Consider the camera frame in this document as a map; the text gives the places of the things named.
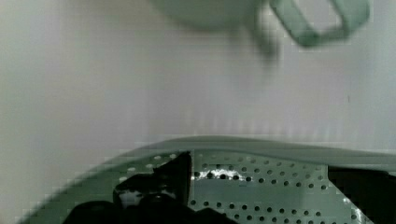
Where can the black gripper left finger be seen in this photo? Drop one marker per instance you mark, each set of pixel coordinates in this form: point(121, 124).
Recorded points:
point(160, 197)

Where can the green plastic strainer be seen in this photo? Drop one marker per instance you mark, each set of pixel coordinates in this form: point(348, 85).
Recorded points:
point(250, 181)

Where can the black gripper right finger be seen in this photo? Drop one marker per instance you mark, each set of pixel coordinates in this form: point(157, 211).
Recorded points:
point(373, 192)

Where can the green mug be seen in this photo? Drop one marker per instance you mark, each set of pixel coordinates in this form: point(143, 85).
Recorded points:
point(227, 15)

